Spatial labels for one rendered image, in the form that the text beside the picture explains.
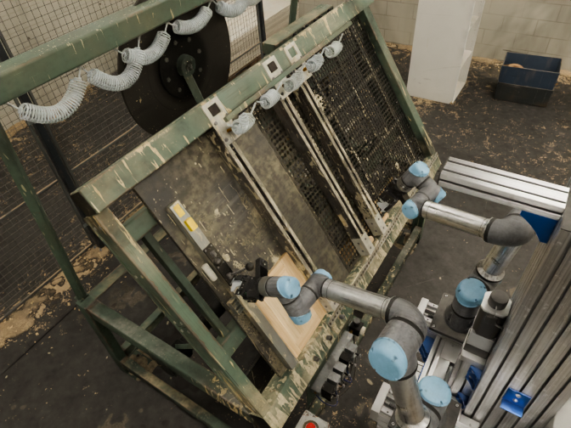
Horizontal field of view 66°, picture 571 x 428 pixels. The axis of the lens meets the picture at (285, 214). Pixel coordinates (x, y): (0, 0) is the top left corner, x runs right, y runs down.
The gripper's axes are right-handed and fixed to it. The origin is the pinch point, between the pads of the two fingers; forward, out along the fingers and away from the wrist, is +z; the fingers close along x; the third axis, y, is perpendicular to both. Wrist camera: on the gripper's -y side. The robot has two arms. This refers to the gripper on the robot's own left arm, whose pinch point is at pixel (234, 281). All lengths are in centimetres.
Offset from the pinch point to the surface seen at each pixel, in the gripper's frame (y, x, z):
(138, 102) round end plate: -67, -58, 51
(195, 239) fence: -8.9, -19.8, 8.1
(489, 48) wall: -496, 288, 79
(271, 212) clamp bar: -38.1, 7.1, 4.9
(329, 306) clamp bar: -17, 62, 6
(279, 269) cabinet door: -19.8, 27.4, 10.2
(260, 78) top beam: -88, -29, 2
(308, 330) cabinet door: -2, 57, 10
